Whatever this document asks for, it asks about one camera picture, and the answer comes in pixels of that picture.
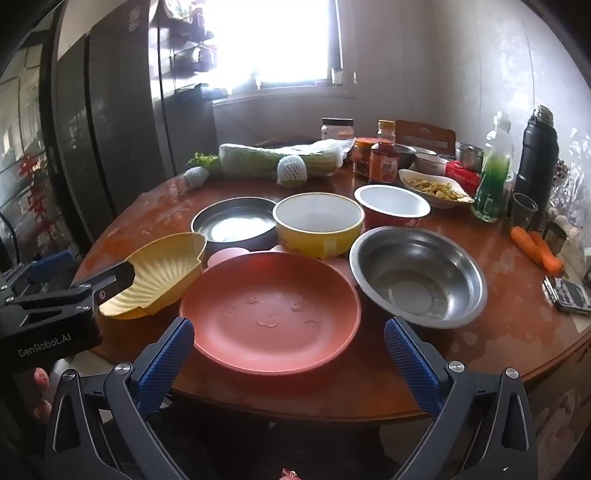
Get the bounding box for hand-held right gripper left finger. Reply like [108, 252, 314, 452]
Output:
[44, 316, 197, 480]

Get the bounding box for red sauce jar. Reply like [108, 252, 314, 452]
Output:
[353, 137, 377, 178]

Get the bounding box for stainless steel plate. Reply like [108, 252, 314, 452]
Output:
[191, 197, 279, 252]

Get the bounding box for dark steel bowl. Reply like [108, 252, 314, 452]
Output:
[392, 144, 419, 171]

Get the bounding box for wooden chair back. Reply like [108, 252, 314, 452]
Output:
[394, 119, 457, 158]

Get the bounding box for dark glass cabinet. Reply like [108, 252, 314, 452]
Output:
[0, 46, 61, 278]

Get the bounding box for clear jar black lid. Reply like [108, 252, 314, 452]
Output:
[321, 117, 355, 141]

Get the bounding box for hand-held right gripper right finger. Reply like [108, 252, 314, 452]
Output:
[383, 316, 541, 480]

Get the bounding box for white dish with food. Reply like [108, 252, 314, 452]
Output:
[398, 168, 475, 208]

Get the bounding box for green drink bottle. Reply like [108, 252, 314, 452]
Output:
[471, 111, 515, 223]

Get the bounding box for white foam-netted fruit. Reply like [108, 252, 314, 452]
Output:
[276, 154, 308, 188]

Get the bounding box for large stainless steel bowl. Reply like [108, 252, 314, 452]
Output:
[348, 226, 489, 329]

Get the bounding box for smartphone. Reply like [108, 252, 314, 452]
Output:
[542, 275, 591, 315]

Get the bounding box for orange sauce bottle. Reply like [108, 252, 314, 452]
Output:
[368, 120, 402, 184]

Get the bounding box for yellow shell-shaped plate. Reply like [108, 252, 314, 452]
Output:
[98, 232, 208, 320]

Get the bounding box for clear plastic cup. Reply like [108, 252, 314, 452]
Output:
[509, 193, 539, 230]

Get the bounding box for grey refrigerator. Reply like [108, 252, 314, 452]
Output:
[52, 0, 176, 241]

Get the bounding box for wire shelf rack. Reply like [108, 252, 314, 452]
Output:
[157, 0, 232, 100]

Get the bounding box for white ceramic bowl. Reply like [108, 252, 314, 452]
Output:
[413, 148, 451, 176]

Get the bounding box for red instant noodle bowl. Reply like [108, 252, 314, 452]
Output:
[353, 185, 431, 230]

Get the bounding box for leafy green vegetable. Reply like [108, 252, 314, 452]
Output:
[187, 152, 221, 171]

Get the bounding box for red tissue pack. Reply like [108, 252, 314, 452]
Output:
[444, 161, 483, 197]

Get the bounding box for small stainless steel bowl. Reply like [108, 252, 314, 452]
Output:
[455, 141, 485, 172]

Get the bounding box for clear plastic bag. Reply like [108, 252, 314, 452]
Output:
[549, 124, 591, 245]

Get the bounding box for person's left hand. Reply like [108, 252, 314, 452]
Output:
[31, 367, 54, 423]

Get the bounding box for grey foam-netted fruit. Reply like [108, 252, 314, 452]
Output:
[182, 167, 211, 189]

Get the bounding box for wrapped napa cabbage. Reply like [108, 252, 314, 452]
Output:
[218, 141, 354, 180]

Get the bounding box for yellow bowl white inside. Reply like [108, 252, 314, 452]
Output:
[272, 193, 365, 260]

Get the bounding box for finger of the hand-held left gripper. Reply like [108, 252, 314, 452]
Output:
[9, 251, 75, 294]
[71, 261, 136, 304]

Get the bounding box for window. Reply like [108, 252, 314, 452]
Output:
[203, 0, 345, 90]

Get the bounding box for pink plate with ears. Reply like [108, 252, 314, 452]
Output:
[179, 247, 362, 376]

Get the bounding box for black thermos flask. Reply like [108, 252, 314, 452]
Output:
[512, 105, 560, 232]

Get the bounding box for small steel cup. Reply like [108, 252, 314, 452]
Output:
[542, 222, 568, 254]

